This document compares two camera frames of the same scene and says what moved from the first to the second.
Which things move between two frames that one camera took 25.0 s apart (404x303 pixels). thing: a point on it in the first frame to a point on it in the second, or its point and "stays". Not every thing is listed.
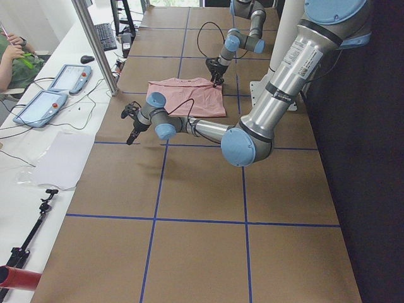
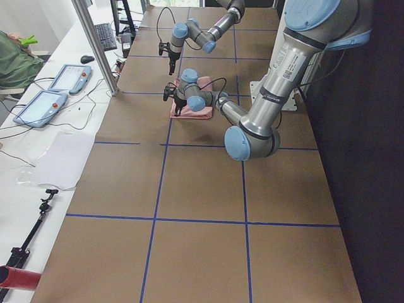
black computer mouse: (86, 59) stays
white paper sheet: (60, 164) stays
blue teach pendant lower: (40, 108) stays
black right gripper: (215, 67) to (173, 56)
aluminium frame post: (112, 82) stays
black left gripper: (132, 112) to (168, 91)
